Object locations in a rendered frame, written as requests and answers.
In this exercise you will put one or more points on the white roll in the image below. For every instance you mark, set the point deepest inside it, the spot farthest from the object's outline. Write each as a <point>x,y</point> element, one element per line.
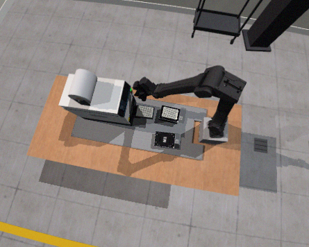
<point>83,85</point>

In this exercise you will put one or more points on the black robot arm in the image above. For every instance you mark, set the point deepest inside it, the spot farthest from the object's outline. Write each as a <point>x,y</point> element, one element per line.
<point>215,81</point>

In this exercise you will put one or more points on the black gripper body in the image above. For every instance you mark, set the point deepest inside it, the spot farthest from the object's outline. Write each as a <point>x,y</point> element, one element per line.
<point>140,97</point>

